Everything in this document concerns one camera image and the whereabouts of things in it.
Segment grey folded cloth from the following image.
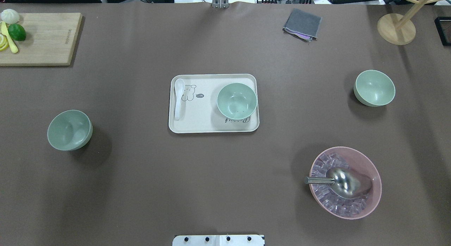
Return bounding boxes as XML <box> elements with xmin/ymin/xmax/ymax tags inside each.
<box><xmin>283</xmin><ymin>8</ymin><xmax>322</xmax><ymax>42</ymax></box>

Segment yellow lemon slices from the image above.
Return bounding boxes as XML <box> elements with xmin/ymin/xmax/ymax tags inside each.
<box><xmin>0</xmin><ymin>34</ymin><xmax>9</xmax><ymax>51</ymax></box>

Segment pink bowl with ice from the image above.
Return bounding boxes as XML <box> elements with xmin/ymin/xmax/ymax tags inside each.
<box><xmin>309</xmin><ymin>146</ymin><xmax>382</xmax><ymax>219</ymax></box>

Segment white ceramic spoon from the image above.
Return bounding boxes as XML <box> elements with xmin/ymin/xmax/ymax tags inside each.
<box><xmin>174</xmin><ymin>78</ymin><xmax>185</xmax><ymax>121</ymax></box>

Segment yellow plastic knife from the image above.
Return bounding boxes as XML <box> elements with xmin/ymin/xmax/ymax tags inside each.
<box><xmin>1</xmin><ymin>21</ymin><xmax>18</xmax><ymax>54</ymax></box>

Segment green lime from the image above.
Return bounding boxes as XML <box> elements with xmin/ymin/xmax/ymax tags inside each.
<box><xmin>7</xmin><ymin>23</ymin><xmax>27</xmax><ymax>41</ymax></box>

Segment green bowl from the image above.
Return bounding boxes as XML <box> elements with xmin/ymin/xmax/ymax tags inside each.
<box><xmin>216</xmin><ymin>83</ymin><xmax>258</xmax><ymax>120</ymax></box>
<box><xmin>47</xmin><ymin>110</ymin><xmax>93</xmax><ymax>151</ymax></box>
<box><xmin>353</xmin><ymin>70</ymin><xmax>396</xmax><ymax>107</ymax></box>

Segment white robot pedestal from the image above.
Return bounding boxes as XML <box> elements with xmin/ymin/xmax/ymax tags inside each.
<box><xmin>172</xmin><ymin>234</ymin><xmax>265</xmax><ymax>246</ymax></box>

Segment wooden mug tree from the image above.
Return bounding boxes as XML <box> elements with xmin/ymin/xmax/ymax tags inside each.
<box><xmin>377</xmin><ymin>0</ymin><xmax>442</xmax><ymax>45</ymax></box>

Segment metal ice scoop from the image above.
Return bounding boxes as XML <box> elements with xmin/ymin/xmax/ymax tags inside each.
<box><xmin>304</xmin><ymin>167</ymin><xmax>372</xmax><ymax>199</ymax></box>

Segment aluminium frame post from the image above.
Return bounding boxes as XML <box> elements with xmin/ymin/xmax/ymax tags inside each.
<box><xmin>211</xmin><ymin>0</ymin><xmax>230</xmax><ymax>8</ymax></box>

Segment wooden cutting board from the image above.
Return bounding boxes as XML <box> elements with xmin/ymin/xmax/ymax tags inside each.
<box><xmin>0</xmin><ymin>13</ymin><xmax>82</xmax><ymax>66</ymax></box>

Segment green bowl on tray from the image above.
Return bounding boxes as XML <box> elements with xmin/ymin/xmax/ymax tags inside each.
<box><xmin>216</xmin><ymin>83</ymin><xmax>258</xmax><ymax>120</ymax></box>

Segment beige serving tray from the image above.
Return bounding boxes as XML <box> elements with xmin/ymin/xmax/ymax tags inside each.
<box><xmin>168</xmin><ymin>74</ymin><xmax>260</xmax><ymax>134</ymax></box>

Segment white garlic bulb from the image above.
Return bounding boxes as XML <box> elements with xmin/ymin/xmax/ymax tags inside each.
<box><xmin>0</xmin><ymin>9</ymin><xmax>20</xmax><ymax>24</ymax></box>

